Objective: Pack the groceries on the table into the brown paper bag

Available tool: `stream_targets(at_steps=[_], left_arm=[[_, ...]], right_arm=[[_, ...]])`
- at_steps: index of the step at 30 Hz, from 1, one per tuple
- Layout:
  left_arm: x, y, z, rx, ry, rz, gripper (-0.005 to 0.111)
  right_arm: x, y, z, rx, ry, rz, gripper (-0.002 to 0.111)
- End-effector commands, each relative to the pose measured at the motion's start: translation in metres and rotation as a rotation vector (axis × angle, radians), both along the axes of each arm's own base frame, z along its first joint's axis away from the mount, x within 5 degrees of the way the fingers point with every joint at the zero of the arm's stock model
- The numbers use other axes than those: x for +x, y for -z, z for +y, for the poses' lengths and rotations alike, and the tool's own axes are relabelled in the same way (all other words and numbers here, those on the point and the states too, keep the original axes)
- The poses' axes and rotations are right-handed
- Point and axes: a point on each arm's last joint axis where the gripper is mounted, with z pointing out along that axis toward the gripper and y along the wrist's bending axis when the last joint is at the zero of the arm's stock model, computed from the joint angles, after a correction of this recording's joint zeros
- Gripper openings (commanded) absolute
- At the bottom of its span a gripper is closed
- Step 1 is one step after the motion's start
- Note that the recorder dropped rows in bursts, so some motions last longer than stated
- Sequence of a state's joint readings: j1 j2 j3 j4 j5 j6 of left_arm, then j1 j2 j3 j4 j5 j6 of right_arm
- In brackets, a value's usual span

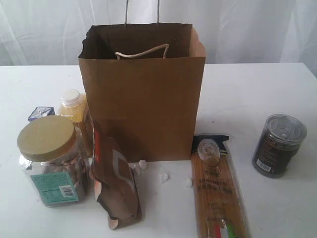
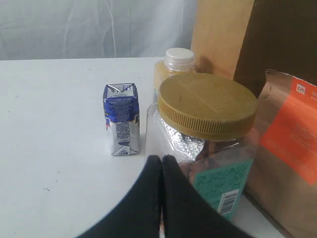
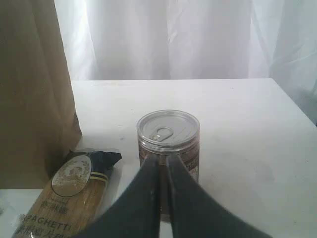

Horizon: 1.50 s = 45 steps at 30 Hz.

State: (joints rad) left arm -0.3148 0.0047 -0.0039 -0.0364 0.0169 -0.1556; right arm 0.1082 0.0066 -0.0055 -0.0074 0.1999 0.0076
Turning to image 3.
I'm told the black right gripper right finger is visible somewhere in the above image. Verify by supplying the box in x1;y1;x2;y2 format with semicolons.
166;154;269;238

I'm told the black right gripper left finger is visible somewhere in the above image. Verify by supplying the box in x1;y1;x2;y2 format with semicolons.
76;155;160;238

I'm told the dark clear-lid canister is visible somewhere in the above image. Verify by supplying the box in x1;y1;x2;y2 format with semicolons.
137;110;200;222

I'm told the brown paper shopping bag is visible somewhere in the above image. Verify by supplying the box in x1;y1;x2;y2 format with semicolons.
0;0;81;189

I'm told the spaghetti package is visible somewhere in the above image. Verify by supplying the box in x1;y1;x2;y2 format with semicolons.
12;151;122;238

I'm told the white backdrop curtain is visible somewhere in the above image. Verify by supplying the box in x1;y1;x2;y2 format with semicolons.
55;0;317;122

